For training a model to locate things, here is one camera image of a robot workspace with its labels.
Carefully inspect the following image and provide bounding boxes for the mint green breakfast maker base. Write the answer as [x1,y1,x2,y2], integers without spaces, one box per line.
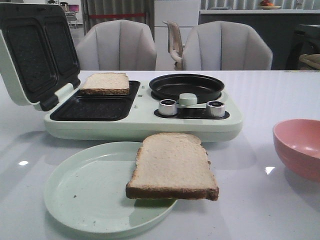
[44,80,243,142]

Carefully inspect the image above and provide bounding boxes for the left silver control knob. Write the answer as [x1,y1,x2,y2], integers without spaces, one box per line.
[158,99,178,116]

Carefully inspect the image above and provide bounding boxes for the silver control knob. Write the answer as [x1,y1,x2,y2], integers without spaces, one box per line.
[205,100,226,118]
[158,99,178,116]

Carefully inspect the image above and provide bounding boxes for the left grey upholstered chair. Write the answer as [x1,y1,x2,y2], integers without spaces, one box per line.
[76,19,157,71]

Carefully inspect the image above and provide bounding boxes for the red barrier tape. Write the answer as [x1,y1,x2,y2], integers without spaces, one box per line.
[88,12,147,19]

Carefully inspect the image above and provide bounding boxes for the pink bowl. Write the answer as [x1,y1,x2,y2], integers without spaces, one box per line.
[272,119,320,182]

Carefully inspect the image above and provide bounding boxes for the white bread slice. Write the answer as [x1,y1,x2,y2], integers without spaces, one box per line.
[125,132,220,201]
[79,72,130,95]

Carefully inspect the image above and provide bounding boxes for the beige office chair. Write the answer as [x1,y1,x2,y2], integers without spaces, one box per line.
[163,20,184,71]

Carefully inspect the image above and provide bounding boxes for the grey upholstered chair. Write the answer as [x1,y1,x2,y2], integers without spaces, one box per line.
[76,19,157,71]
[182,21,273,71]

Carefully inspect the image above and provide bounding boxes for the beige sofa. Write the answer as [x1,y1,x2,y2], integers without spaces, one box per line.
[299,53,320,70]

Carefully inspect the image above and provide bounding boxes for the dark grey kitchen counter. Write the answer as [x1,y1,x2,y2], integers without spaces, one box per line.
[198,9,320,70]

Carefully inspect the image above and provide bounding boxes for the fruit plate on counter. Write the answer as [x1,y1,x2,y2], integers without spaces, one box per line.
[257,0,281,10]

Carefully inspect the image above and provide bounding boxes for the white refrigerator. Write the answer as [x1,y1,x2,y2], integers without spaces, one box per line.
[154,0,201,71]

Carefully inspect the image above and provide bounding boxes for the mint green round plate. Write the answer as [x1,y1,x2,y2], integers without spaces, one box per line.
[44,141,176,239]

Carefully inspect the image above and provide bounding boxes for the right grey upholstered chair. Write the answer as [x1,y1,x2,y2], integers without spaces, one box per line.
[182,21,273,71]

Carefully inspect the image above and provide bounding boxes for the right silver control knob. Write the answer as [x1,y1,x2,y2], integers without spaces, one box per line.
[205,100,226,118]

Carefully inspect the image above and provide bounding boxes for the black round frying pan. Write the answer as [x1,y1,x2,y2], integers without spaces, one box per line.
[149,73,225,104]

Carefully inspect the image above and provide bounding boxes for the mint green sandwich maker lid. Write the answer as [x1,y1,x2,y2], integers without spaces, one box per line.
[0,3,80,111]

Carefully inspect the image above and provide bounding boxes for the metal shelf rack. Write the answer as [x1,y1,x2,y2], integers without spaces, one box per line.
[44,0,83,28]

